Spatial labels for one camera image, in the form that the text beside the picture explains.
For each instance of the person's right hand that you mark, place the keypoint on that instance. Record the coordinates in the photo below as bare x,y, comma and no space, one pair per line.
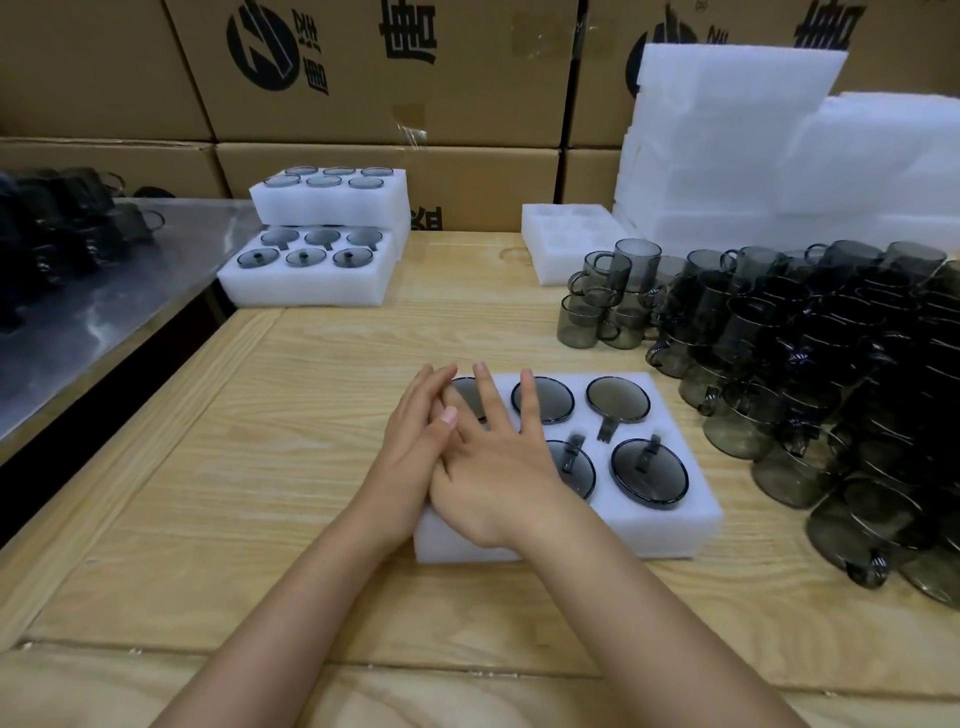
510,495

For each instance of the person's left hand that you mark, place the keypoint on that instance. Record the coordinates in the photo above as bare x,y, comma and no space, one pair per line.
397,465

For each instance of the white grooved foam tray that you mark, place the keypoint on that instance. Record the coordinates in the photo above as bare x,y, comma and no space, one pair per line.
401,236
660,540
330,210
300,292

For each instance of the pile of smoky glass mugs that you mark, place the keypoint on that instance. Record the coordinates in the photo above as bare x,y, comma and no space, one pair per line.
825,337

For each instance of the stack of white foam trays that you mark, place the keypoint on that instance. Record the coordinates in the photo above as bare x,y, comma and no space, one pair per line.
712,150

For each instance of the dark mugs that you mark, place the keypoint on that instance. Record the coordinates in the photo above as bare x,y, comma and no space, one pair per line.
52,240

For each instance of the person's left forearm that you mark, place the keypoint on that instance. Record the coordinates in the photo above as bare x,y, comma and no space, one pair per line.
285,637

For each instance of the person's right forearm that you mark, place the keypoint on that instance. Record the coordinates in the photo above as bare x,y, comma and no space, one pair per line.
660,645

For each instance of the stainless steel table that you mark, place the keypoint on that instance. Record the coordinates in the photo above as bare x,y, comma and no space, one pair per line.
150,300

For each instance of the black round object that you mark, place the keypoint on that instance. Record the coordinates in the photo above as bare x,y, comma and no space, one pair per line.
156,193

